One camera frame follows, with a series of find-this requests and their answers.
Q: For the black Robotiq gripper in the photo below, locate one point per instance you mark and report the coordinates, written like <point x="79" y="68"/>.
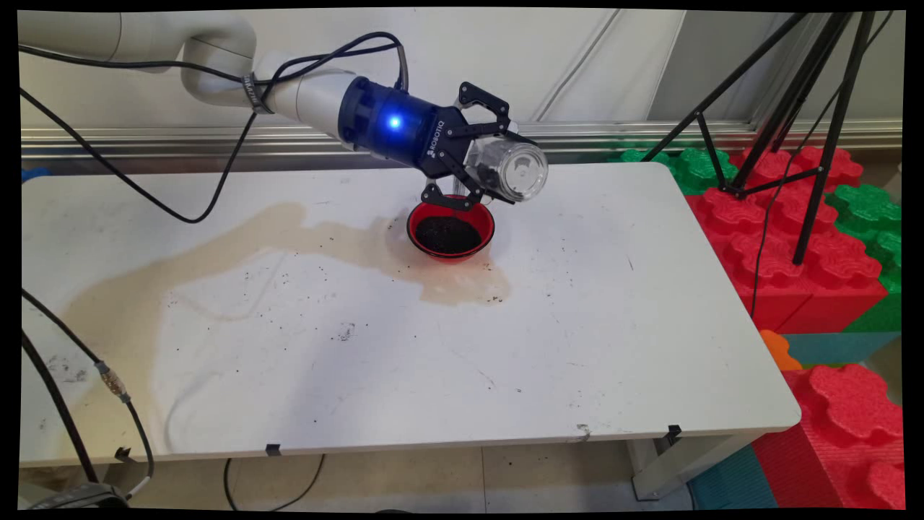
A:
<point x="404" y="130"/>

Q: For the clear plastic cup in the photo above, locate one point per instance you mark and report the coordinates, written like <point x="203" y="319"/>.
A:
<point x="520" y="173"/>

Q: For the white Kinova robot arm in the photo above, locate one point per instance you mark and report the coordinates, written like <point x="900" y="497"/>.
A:
<point x="216" y="43"/>

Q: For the black seeds heap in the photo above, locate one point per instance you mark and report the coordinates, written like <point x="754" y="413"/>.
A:
<point x="447" y="235"/>

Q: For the red bowl with black rim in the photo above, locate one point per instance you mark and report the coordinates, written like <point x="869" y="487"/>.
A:
<point x="451" y="258"/>

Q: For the green foam block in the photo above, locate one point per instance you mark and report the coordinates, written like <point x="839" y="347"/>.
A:
<point x="866" y="209"/>
<point x="696" y="170"/>

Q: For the large red foam block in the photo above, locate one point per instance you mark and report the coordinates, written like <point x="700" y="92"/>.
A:
<point x="765" y="245"/>

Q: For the black tape piece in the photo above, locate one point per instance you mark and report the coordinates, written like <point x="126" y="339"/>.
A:
<point x="273" y="449"/>
<point x="124" y="455"/>
<point x="673" y="433"/>

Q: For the black tripod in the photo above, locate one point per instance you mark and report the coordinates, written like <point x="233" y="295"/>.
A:
<point x="832" y="137"/>

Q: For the orange foam block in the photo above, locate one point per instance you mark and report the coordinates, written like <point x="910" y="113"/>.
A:
<point x="776" y="350"/>

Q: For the white metal table leg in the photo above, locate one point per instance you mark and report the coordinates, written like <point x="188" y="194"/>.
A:
<point x="664" y="469"/>

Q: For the teal foam mat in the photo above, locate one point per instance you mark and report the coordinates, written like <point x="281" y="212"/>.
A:
<point x="729" y="480"/>
<point x="844" y="350"/>

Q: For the blue foam piece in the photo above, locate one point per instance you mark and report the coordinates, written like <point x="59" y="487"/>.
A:
<point x="35" y="174"/>

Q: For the grey black floor device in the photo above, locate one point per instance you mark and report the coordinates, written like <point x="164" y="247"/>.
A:
<point x="79" y="497"/>

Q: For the aluminium wall rail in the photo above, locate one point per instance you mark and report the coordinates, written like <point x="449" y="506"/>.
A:
<point x="613" y="133"/>

